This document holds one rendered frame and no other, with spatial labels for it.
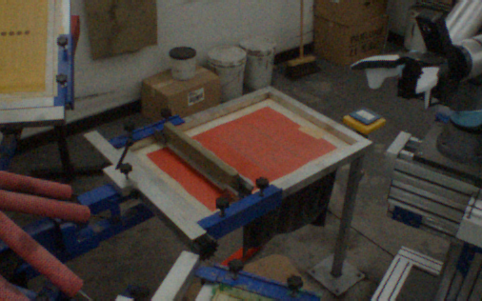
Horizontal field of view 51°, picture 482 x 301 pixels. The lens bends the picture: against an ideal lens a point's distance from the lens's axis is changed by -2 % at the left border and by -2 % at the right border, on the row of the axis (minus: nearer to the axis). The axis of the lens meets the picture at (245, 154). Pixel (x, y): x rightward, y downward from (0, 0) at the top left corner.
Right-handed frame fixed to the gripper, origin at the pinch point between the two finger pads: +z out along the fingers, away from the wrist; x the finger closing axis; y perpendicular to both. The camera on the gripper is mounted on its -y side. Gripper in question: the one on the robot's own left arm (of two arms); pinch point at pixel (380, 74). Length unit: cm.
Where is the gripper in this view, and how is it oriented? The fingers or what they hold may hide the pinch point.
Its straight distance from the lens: 90.3
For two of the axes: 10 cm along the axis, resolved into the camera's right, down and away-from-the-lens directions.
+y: 0.5, 8.8, 4.7
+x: -5.4, -3.7, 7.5
